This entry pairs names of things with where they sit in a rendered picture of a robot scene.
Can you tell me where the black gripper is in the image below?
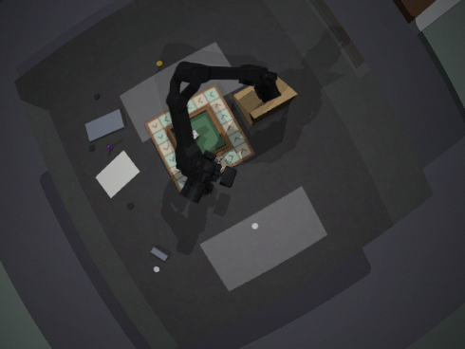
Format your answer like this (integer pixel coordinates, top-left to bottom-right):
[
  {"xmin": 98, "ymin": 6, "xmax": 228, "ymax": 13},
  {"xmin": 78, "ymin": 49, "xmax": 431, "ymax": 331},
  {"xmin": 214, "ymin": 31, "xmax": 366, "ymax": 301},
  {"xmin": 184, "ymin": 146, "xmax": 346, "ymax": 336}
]
[{"xmin": 205, "ymin": 161, "xmax": 237, "ymax": 188}]

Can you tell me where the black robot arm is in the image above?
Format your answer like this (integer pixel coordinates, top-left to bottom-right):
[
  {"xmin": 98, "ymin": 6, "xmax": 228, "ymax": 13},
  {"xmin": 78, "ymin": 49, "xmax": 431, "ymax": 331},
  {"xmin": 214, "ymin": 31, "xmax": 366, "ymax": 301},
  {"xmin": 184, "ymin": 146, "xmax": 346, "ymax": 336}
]
[{"xmin": 166, "ymin": 61, "xmax": 282, "ymax": 204}]

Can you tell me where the square ring of arrow tiles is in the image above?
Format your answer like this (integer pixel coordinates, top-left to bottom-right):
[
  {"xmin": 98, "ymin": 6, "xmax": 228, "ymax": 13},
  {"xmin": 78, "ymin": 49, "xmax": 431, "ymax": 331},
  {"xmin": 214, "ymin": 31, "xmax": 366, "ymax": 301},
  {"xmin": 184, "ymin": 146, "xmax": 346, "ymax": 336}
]
[{"xmin": 144, "ymin": 84, "xmax": 255, "ymax": 192}]

